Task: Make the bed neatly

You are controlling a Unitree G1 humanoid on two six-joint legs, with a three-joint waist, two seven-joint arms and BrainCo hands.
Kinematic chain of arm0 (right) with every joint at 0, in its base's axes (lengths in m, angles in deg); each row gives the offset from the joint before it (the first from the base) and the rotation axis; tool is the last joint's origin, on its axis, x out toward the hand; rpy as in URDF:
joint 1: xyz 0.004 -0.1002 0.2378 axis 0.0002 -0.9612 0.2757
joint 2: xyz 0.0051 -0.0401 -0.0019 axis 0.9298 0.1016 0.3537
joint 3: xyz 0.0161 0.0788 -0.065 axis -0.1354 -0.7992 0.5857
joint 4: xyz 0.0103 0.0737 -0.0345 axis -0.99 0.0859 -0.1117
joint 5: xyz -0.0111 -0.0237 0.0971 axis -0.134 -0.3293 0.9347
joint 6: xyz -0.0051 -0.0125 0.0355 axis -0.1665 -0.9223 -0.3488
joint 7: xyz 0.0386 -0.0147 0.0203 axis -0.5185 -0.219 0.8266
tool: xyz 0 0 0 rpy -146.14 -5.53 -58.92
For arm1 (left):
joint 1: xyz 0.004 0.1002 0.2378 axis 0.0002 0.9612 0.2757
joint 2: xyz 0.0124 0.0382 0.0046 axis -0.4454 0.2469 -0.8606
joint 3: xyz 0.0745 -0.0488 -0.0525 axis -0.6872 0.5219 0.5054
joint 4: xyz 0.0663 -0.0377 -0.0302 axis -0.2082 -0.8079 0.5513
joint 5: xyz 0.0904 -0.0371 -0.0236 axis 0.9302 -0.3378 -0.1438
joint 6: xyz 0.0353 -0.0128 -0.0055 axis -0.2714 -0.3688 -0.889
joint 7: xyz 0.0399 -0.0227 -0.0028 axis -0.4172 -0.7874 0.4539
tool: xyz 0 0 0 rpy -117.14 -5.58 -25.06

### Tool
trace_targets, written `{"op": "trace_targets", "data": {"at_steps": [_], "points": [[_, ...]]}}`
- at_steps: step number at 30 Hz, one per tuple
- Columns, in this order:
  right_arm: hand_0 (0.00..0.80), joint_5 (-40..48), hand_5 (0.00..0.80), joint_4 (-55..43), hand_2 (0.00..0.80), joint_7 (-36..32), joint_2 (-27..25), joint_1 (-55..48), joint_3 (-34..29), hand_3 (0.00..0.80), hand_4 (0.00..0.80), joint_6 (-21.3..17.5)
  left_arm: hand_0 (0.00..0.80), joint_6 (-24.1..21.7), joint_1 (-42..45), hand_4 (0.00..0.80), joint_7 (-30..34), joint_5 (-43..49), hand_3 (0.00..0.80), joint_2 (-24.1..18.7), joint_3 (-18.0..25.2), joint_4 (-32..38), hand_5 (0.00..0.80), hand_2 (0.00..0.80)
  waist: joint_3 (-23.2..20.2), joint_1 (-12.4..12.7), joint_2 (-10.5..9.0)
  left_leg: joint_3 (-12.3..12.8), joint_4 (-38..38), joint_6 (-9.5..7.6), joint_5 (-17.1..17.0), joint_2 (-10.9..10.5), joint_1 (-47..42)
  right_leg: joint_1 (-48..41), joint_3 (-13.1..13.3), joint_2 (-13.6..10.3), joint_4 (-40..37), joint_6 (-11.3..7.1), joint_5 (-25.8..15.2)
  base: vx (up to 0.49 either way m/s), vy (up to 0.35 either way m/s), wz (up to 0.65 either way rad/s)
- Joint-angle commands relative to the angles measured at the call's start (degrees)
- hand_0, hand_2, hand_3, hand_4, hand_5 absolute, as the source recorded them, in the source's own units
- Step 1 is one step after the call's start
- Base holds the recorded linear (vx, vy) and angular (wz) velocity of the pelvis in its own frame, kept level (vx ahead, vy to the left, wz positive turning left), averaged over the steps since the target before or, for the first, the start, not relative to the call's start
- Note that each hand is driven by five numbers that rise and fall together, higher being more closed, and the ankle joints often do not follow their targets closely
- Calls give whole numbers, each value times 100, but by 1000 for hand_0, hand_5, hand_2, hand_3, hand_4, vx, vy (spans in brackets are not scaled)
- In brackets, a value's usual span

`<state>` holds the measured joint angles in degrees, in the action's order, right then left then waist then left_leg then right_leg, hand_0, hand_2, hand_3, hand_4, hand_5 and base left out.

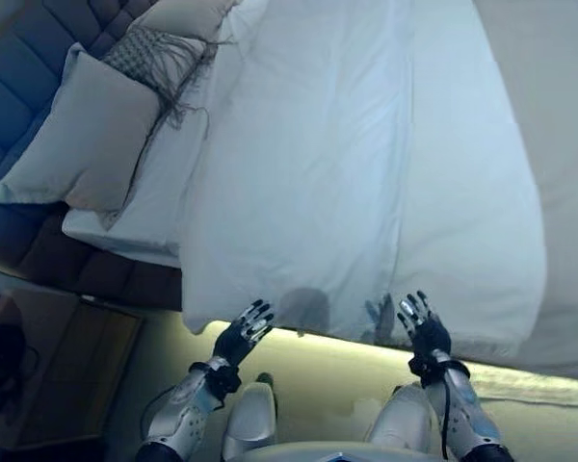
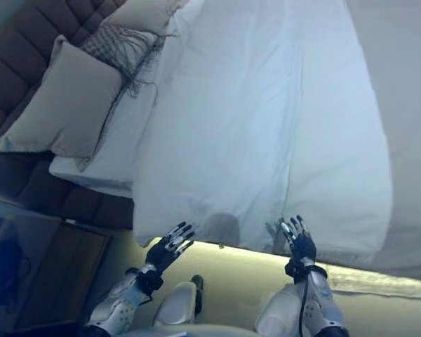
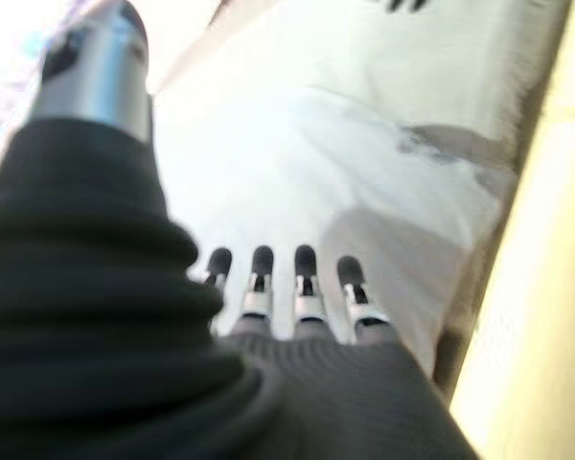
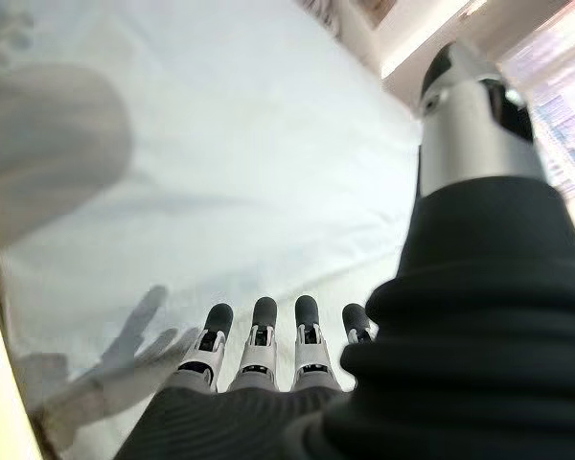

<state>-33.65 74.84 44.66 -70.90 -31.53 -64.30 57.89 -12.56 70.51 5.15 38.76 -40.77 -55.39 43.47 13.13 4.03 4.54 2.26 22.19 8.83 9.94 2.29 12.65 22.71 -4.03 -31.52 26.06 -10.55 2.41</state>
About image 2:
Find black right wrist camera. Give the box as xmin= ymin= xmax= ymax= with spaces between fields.
xmin=283 ymin=261 xmax=329 ymax=284

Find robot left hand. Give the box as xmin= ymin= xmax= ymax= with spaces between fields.
xmin=144 ymin=220 xmax=196 ymax=274

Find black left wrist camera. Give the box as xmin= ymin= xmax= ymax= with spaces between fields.
xmin=135 ymin=268 xmax=164 ymax=294

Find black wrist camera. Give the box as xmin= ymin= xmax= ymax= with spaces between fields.
xmin=283 ymin=261 xmax=329 ymax=284
xmin=135 ymin=268 xmax=164 ymax=294

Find tufted upholstered headboard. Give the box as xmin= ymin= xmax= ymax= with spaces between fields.
xmin=0 ymin=0 xmax=108 ymax=145

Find beige bed runner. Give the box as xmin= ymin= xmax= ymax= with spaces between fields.
xmin=345 ymin=0 xmax=421 ymax=280

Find silver robot torso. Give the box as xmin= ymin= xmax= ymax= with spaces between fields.
xmin=91 ymin=321 xmax=267 ymax=337

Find silver robot left leg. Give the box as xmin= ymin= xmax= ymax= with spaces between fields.
xmin=153 ymin=275 xmax=205 ymax=328

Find tangled dark cables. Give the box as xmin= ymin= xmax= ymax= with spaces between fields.
xmin=0 ymin=234 xmax=32 ymax=306

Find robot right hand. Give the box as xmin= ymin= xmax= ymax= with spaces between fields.
xmin=278 ymin=215 xmax=318 ymax=270

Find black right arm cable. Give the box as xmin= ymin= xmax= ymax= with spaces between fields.
xmin=300 ymin=279 xmax=312 ymax=334

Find white duvet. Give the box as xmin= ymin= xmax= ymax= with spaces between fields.
xmin=131 ymin=0 xmax=394 ymax=265

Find beige pillow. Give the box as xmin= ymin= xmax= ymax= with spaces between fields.
xmin=103 ymin=0 xmax=189 ymax=36
xmin=0 ymin=34 xmax=124 ymax=161

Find wooden nightstand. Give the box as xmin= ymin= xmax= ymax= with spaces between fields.
xmin=0 ymin=201 xmax=112 ymax=324

